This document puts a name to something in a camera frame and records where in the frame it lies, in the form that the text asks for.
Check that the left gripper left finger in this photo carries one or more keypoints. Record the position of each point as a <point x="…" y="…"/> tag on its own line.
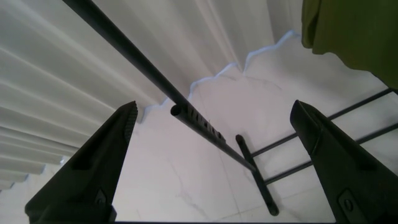
<point x="84" y="174"/>

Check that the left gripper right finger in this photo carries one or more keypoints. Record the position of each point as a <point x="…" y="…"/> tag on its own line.
<point x="348" y="177"/>

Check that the green printed t-shirt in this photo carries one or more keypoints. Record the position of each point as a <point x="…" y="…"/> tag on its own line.
<point x="357" y="31"/>

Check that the black clothes rack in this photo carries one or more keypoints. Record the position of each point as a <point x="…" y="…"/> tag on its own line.
<point x="133" y="56"/>

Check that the white curtain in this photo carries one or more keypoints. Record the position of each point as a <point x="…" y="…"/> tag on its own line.
<point x="62" y="77"/>

